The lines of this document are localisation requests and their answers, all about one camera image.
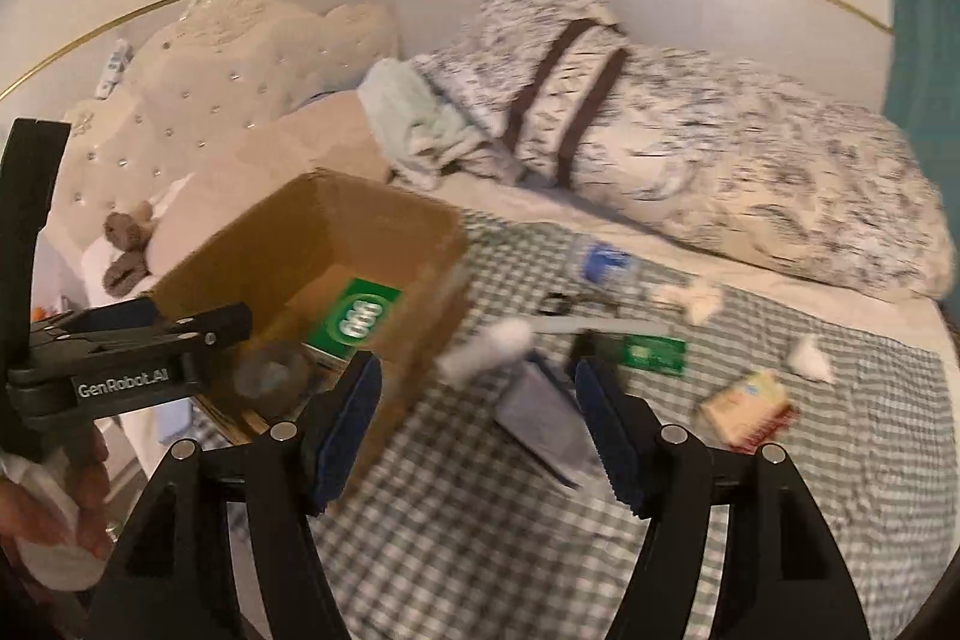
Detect blue label water bottle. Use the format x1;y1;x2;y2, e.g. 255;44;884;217
565;233;647;305

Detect white cylindrical roll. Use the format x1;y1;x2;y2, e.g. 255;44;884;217
437;317;535;384

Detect green checked blanket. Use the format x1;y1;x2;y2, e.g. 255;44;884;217
217;207;951;640

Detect person's left hand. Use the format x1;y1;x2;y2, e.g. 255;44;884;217
0;434;115;570

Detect green printed box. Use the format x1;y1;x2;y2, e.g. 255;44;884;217
300;278;404;369

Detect cream bed sheet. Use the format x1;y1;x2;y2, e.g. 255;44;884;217
433;170;944;350

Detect teal curtain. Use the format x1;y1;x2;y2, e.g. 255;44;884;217
872;0;960;140

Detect grey blue packet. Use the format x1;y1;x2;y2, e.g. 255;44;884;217
493;359;602;489

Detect floral print quilt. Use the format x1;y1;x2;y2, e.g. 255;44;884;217
566;42;957;301

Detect black handled scissors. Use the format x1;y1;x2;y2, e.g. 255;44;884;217
538;291;625;319

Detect green flat packet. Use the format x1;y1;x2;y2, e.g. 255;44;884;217
570;330;688;376

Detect floral pillow brown stripes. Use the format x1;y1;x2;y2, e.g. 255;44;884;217
409;0;632;189

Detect cream tissue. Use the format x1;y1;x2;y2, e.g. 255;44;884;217
649;280;725;326

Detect tan pillow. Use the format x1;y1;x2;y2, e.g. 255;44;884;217
148;89;392;285

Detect light green cloth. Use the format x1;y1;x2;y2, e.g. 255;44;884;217
358;58;490;189

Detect beige tufted headboard cushion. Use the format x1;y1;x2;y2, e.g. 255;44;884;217
62;0;400;255

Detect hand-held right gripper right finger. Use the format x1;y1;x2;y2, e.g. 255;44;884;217
574;356;871;640

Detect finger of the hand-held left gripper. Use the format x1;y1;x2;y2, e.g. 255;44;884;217
71;301;254;360
31;297;164;337

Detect yellow snack packet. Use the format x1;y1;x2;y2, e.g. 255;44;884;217
699;368;797;455

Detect crumpled white tissue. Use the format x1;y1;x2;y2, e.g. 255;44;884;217
783;332;838;384

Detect clear plastic cup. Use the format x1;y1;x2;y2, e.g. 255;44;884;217
232;340;313;402

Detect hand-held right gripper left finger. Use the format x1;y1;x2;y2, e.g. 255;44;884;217
86;351;382;640

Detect brown plush toy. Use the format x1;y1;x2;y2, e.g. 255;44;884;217
100;200;160;301

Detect brown cardboard box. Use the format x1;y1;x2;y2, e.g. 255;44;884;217
146;167;473;498

